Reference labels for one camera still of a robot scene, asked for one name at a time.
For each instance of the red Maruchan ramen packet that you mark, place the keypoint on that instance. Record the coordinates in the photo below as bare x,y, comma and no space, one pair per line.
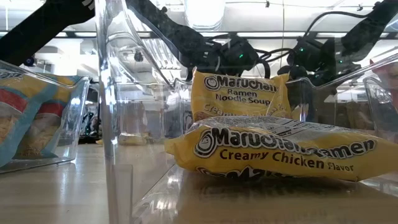
390,74

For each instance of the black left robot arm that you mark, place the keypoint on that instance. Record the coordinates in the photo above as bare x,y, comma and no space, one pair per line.
37,31

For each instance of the clear plastic bin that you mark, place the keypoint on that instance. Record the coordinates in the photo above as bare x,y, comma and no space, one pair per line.
377,102
74,124
248,205

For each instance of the black ceiling dome fixture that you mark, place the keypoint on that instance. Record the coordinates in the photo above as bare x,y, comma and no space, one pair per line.
138,56

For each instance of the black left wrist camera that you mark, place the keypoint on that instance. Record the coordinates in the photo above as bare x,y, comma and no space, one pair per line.
237,57

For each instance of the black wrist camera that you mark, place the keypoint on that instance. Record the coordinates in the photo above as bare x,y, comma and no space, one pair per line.
237,57
306,53

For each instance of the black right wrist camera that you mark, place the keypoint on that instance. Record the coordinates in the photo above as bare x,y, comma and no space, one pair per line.
306,53

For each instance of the silver ventilation duct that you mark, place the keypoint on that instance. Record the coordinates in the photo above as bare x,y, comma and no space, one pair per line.
203,15

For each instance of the black ceiling-hung camera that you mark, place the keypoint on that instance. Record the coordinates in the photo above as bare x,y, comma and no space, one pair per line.
30,61

